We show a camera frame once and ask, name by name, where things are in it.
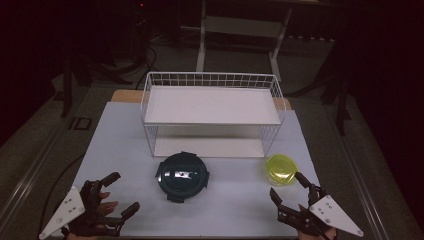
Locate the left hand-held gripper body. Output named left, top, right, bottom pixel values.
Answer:
left=38, top=179, right=124, bottom=240

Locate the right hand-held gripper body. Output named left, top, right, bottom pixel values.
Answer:
left=277, top=184, right=365, bottom=240

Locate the yellow-green round lidded container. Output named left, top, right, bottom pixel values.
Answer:
left=264, top=153, right=300, bottom=187

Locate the dark round lidded container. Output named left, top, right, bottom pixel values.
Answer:
left=154, top=151, right=211, bottom=204

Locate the white wire shelf rack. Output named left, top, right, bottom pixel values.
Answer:
left=140, top=70, right=288, bottom=159

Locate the person's left hand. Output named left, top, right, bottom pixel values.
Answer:
left=97, top=190, right=120, bottom=218

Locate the person's right hand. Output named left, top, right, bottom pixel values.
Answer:
left=297, top=227, right=339, bottom=240

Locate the pale blue table mat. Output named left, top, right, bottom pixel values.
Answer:
left=51, top=101, right=337, bottom=239

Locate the black floor outlet box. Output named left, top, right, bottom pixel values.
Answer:
left=68, top=116, right=93, bottom=131

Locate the black metal stand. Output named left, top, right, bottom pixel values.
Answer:
left=320, top=74, right=353, bottom=136

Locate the black floor cable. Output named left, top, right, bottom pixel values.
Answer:
left=35, top=151, right=87, bottom=240

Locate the metal floor rail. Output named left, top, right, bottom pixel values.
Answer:
left=0, top=124, right=65, bottom=222
left=324, top=106, right=383, bottom=240

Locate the bundle of black cables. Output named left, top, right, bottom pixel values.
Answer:
left=98, top=41, right=158, bottom=90

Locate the white metal frame stand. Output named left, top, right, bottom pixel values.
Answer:
left=195, top=0, right=295, bottom=83

